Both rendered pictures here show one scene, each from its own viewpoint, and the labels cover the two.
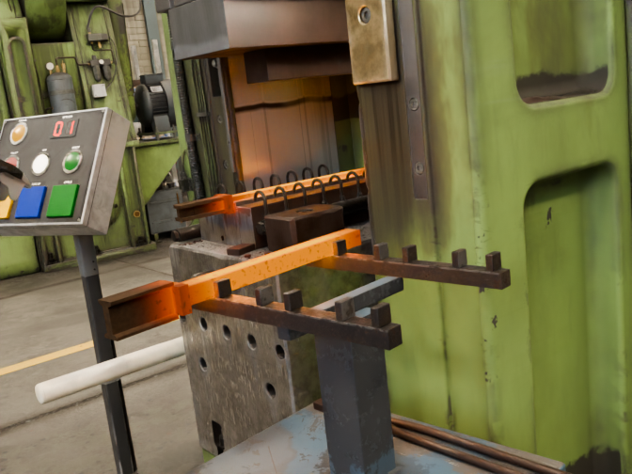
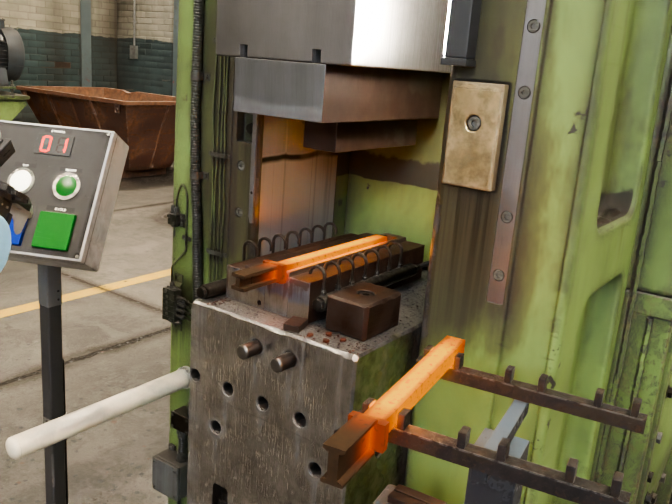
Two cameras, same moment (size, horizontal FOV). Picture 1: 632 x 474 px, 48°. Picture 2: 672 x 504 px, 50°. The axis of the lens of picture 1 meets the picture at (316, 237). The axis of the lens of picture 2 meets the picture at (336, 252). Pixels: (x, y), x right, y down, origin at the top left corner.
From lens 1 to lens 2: 0.50 m
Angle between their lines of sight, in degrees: 18
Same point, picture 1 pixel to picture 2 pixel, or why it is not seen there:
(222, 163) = (234, 209)
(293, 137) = (303, 190)
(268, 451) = not seen: outside the picture
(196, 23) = (276, 83)
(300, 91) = not seen: hidden behind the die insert
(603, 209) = (602, 311)
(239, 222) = (289, 293)
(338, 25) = (399, 104)
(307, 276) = (374, 364)
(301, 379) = not seen: hidden behind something
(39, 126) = (18, 135)
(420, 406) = (446, 485)
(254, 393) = (289, 468)
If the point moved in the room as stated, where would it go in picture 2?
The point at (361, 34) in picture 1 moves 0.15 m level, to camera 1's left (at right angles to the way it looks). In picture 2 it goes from (465, 139) to (379, 135)
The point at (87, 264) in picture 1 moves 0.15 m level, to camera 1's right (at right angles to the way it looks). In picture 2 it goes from (52, 294) to (123, 292)
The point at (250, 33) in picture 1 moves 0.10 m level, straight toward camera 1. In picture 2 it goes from (339, 108) to (361, 114)
